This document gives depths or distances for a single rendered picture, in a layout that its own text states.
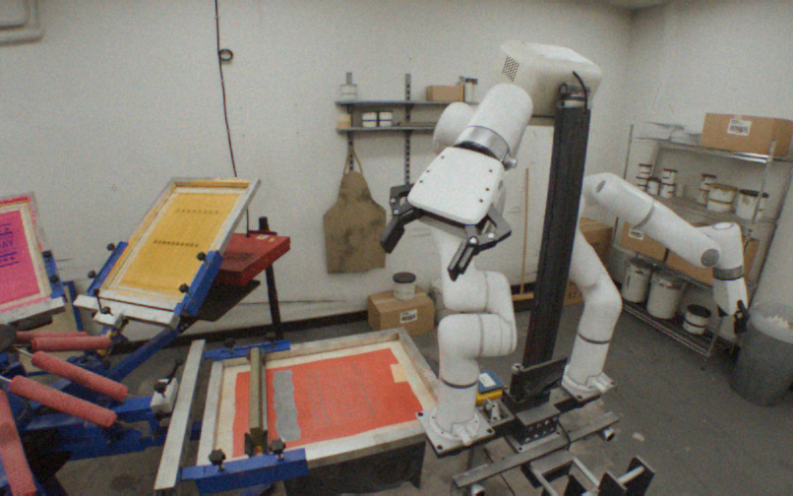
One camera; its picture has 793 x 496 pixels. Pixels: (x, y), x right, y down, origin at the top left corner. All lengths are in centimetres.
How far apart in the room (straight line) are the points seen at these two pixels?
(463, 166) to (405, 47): 281
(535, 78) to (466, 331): 53
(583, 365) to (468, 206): 81
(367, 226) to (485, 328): 245
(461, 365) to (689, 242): 60
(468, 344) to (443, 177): 44
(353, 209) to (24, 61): 261
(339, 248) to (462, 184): 277
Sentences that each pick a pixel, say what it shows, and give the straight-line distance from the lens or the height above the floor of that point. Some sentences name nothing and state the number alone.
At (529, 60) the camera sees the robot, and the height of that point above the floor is 198.
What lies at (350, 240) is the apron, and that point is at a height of 82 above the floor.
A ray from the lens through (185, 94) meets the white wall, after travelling 310.
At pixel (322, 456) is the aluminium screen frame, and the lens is 116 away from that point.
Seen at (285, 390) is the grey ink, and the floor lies 96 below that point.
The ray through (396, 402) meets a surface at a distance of 135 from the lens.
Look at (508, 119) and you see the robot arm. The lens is 53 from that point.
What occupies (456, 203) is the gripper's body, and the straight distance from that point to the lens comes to 46.
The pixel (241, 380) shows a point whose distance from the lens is 153.
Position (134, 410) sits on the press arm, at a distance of 141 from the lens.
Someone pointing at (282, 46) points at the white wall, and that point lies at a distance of 308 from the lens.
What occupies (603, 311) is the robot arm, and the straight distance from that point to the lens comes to 108.
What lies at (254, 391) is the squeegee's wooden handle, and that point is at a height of 106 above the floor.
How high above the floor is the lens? 188
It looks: 20 degrees down
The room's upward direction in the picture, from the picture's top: straight up
